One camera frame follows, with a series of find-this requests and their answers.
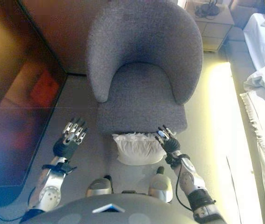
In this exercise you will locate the left silver robot leg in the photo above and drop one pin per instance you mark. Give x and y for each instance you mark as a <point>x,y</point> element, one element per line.
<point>98,186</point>

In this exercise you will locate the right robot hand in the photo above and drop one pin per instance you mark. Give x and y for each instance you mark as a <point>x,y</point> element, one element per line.
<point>171,143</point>

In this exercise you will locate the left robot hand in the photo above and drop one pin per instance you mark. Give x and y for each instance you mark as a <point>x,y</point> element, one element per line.
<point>67,145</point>

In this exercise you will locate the right silver robot leg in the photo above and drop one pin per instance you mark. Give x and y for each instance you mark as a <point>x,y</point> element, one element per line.
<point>160,185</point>

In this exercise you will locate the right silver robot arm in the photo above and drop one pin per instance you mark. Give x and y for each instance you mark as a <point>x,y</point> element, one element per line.
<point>189,177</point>

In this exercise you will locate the white fringed cushion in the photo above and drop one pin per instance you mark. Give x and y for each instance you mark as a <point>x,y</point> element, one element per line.
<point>137,149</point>

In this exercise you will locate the grey fabric armchair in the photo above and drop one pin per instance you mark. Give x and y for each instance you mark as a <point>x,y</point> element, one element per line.
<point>144,58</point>

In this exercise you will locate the light wooden nightstand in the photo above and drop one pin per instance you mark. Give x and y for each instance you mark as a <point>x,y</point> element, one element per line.
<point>214,28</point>

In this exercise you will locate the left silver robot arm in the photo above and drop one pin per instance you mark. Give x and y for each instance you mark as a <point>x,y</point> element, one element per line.
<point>48,191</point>

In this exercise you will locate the silver robot leg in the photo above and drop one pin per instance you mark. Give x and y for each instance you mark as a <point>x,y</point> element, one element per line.
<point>160,185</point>
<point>98,186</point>

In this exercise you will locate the grey robot torso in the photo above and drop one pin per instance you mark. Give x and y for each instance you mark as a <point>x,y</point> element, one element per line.
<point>113,213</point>

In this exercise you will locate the beige brown sofa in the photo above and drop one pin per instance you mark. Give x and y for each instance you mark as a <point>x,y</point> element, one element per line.
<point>246,16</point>

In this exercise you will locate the pale white sheet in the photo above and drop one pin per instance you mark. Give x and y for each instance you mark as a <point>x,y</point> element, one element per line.
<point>263,37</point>

